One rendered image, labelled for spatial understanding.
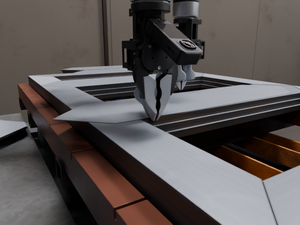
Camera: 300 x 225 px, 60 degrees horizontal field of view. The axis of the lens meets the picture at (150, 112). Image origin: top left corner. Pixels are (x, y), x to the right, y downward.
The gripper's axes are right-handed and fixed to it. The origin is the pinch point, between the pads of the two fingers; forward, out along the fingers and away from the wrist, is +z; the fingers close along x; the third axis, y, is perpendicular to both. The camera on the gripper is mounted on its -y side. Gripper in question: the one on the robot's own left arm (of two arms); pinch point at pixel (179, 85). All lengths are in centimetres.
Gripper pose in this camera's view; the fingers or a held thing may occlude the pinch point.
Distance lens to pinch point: 84.4
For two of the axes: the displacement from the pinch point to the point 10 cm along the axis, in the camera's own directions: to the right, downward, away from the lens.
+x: 8.5, -1.3, 5.0
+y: 5.2, 2.2, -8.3
